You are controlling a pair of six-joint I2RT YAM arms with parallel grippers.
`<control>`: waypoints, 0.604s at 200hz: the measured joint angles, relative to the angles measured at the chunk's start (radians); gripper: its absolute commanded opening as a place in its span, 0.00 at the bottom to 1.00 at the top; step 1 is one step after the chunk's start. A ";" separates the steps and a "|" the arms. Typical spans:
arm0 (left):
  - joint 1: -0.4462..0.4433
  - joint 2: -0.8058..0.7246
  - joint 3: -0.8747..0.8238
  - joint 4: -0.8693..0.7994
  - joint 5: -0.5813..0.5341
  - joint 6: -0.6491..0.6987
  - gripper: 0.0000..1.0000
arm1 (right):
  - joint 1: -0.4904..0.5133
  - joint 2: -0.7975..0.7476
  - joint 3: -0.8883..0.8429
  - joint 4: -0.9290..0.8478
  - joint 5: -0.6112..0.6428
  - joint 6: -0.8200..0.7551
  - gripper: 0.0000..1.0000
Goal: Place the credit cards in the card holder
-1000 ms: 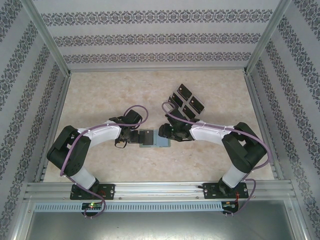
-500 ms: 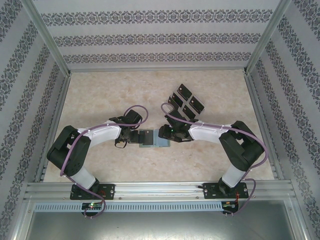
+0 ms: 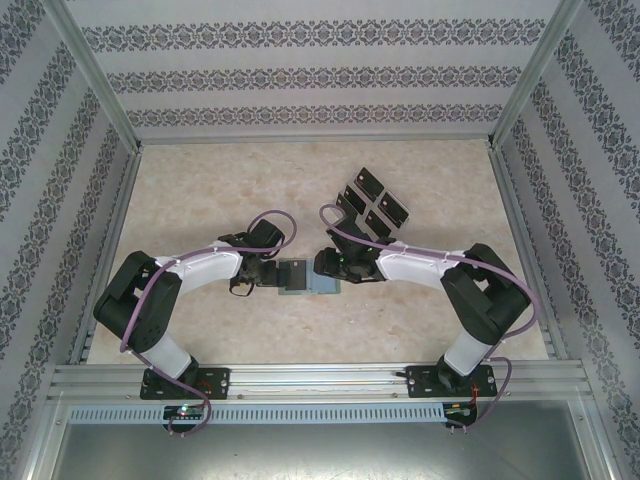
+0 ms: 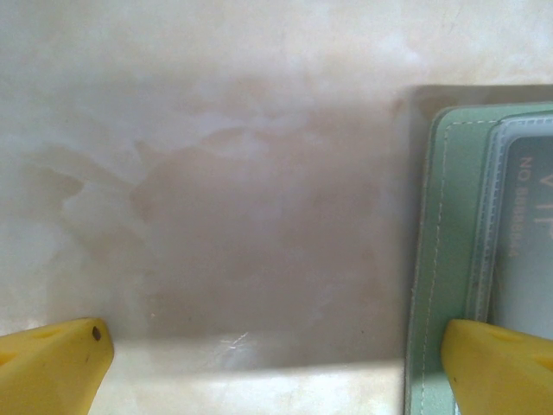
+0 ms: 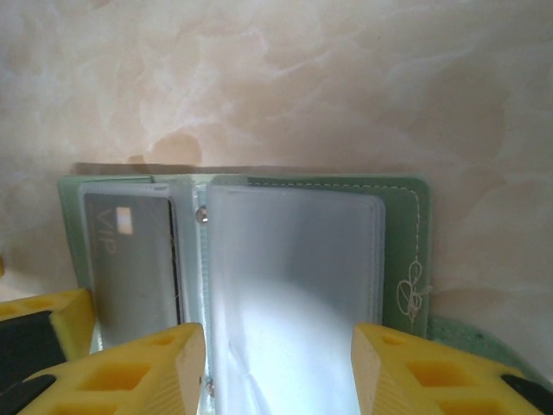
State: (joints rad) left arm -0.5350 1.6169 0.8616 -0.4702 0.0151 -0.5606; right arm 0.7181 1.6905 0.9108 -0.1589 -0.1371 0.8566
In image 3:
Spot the black VIP card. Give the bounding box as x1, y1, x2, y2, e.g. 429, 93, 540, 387
287, 259, 311, 292
353, 167, 386, 199
377, 191, 411, 226
364, 208, 394, 239
335, 184, 369, 221

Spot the green card holder wallet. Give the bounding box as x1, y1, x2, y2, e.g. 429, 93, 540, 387
276, 258, 345, 297

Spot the clear acrylic card stand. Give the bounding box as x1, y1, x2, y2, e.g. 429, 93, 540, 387
333, 166, 412, 242

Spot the grey metal sheet panel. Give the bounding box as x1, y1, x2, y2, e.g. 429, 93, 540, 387
29, 422, 614, 480

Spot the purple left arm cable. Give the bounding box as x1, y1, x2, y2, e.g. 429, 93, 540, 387
121, 209, 301, 440

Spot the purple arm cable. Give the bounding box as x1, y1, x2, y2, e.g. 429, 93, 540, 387
121, 209, 301, 440
319, 203, 547, 436

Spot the aluminium mounting rail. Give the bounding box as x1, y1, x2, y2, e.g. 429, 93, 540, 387
47, 363, 589, 402

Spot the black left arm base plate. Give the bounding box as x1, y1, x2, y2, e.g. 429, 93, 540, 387
139, 367, 232, 401

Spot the slotted grey cable duct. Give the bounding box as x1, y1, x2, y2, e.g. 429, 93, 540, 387
67, 403, 447, 426

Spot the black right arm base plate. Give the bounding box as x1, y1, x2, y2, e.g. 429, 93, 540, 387
405, 364, 496, 399

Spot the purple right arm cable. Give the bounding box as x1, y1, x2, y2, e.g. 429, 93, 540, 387
319, 203, 547, 436

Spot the aluminium side rail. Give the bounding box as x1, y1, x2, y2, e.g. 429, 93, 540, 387
67, 147, 146, 366
487, 147, 571, 362

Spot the aluminium frame post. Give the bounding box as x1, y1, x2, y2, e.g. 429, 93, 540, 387
42, 0, 146, 154
485, 0, 586, 151

